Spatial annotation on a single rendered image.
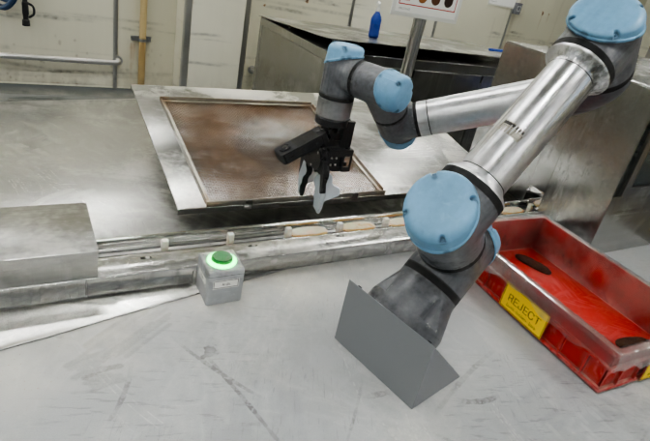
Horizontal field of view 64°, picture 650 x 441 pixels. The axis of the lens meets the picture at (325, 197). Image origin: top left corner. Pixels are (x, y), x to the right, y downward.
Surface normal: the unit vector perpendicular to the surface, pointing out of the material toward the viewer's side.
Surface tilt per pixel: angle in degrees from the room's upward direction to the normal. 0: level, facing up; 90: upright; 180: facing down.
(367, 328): 90
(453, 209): 54
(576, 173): 90
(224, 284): 90
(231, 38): 90
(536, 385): 0
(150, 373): 0
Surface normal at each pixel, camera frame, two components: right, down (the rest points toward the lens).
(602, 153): -0.87, 0.06
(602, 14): -0.24, -0.54
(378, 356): -0.74, 0.16
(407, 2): 0.40, 0.47
